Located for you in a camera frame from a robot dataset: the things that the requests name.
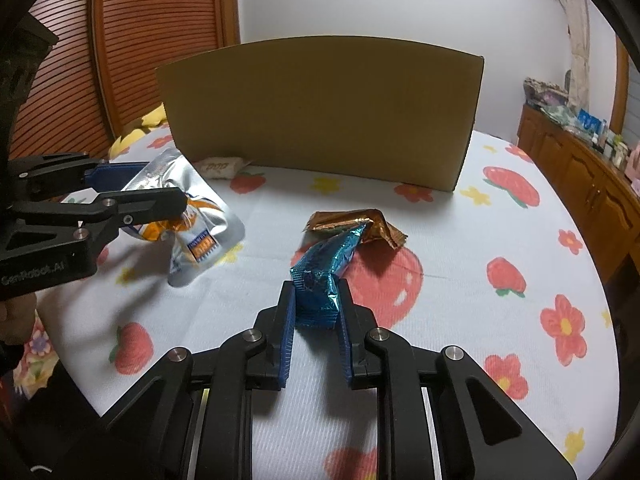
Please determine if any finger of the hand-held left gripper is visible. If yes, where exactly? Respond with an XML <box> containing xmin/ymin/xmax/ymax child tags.
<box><xmin>9</xmin><ymin>152</ymin><xmax>151</xmax><ymax>203</ymax></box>
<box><xmin>5</xmin><ymin>187</ymin><xmax>188</xmax><ymax>261</ymax></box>

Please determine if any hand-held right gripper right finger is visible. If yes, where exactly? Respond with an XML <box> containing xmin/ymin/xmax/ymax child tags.
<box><xmin>336</xmin><ymin>276</ymin><xmax>581</xmax><ymax>480</ymax></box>

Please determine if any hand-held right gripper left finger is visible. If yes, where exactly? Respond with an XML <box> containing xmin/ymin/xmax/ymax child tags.
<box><xmin>100</xmin><ymin>280</ymin><xmax>297</xmax><ymax>480</ymax></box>

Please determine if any small silver orange snack packet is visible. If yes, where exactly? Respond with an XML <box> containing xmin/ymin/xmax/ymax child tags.
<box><xmin>120</xmin><ymin>149</ymin><xmax>247</xmax><ymax>288</ymax></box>

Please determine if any blue foil snack packet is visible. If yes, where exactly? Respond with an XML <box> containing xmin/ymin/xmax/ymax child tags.
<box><xmin>290</xmin><ymin>224</ymin><xmax>371</xmax><ymax>330</ymax></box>

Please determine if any brown cardboard box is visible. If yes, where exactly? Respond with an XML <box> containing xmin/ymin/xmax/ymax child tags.
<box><xmin>156</xmin><ymin>35</ymin><xmax>486</xmax><ymax>195</ymax></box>

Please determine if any person's left hand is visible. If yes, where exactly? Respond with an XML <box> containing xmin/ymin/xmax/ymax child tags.
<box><xmin>0</xmin><ymin>292</ymin><xmax>38</xmax><ymax>348</ymax></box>

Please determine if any small white snack packet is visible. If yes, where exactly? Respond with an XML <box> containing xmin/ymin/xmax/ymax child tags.
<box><xmin>192</xmin><ymin>156</ymin><xmax>251</xmax><ymax>181</ymax></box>

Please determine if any floral patterned cloth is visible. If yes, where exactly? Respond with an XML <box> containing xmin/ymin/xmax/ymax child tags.
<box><xmin>12</xmin><ymin>310</ymin><xmax>61</xmax><ymax>401</ymax></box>

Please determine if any brown foil snack wrapper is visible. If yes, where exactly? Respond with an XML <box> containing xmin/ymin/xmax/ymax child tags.
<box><xmin>305</xmin><ymin>207</ymin><xmax>408</xmax><ymax>251</ymax></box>

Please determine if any white floral strawberry blanket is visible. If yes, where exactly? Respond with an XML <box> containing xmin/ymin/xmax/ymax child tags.
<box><xmin>15</xmin><ymin>127</ymin><xmax>626</xmax><ymax>480</ymax></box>

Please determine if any wooden slatted closet door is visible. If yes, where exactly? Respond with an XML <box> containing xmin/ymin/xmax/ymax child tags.
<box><xmin>30</xmin><ymin>0</ymin><xmax>241</xmax><ymax>161</ymax></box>

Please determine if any wooden cabinet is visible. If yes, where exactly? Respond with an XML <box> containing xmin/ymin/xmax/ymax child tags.
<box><xmin>515</xmin><ymin>105</ymin><xmax>640</xmax><ymax>286</ymax></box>

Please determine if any stack of patterned packs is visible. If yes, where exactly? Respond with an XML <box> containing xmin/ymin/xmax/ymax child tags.
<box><xmin>522</xmin><ymin>77</ymin><xmax>571</xmax><ymax>111</ymax></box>

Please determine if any blue box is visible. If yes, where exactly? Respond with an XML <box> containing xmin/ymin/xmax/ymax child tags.
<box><xmin>577</xmin><ymin>112</ymin><xmax>608</xmax><ymax>136</ymax></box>

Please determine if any group of small bottles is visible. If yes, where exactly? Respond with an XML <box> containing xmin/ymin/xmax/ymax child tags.
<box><xmin>595</xmin><ymin>130</ymin><xmax>631</xmax><ymax>166</ymax></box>

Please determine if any beige curtain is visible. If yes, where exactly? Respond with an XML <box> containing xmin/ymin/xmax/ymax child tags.
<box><xmin>555</xmin><ymin>0</ymin><xmax>596</xmax><ymax>106</ymax></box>

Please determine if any wooden window frame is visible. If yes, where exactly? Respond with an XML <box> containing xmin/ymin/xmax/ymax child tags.
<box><xmin>612</xmin><ymin>35</ymin><xmax>632</xmax><ymax>133</ymax></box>

